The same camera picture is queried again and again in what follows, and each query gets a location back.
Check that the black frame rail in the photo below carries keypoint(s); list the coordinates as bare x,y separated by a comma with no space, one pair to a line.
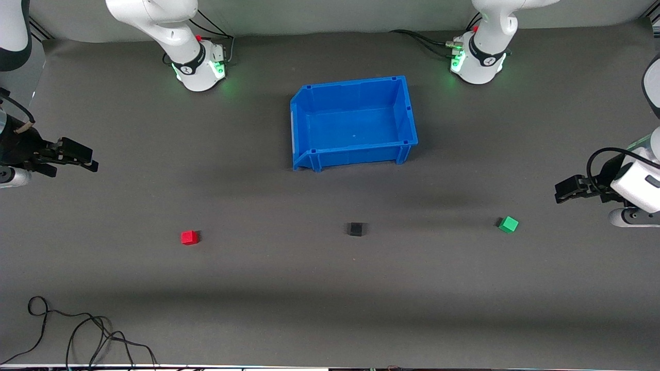
41,29
652,19

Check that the blue plastic storage bin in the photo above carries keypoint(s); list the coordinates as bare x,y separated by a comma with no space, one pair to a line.
356,129

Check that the black cube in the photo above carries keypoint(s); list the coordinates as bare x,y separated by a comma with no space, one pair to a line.
356,229

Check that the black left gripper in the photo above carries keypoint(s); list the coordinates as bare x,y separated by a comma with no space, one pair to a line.
604,181

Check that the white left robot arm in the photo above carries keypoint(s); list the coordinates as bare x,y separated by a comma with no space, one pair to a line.
490,31

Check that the green cube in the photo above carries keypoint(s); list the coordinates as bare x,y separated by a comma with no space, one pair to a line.
508,224

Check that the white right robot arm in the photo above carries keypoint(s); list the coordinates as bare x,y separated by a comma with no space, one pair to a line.
170,26

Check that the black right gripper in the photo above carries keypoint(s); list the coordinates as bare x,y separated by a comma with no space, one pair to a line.
20,147

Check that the red cube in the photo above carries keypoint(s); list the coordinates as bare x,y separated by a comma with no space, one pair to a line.
189,237

